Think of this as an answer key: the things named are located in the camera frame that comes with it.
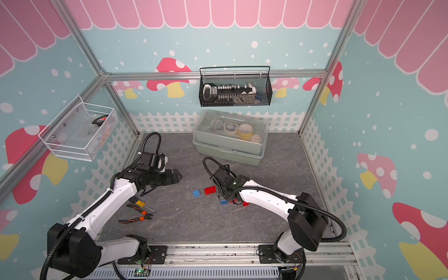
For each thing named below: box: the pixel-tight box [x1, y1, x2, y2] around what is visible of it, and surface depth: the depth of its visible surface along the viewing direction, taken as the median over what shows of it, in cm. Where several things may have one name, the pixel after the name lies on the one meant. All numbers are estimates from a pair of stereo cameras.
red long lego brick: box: [204, 185, 217, 196], surface depth 94 cm
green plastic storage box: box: [192, 109, 269, 167], surface depth 98 cm
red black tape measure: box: [91, 114, 110, 127], surface depth 79 cm
